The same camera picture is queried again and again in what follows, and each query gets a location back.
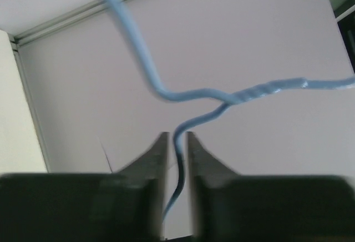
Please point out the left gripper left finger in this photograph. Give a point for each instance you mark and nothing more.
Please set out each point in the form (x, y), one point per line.
(126, 205)

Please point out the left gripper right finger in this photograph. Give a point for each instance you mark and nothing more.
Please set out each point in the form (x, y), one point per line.
(229, 206)

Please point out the light blue wire hanger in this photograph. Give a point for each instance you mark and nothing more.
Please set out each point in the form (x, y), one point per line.
(141, 53)

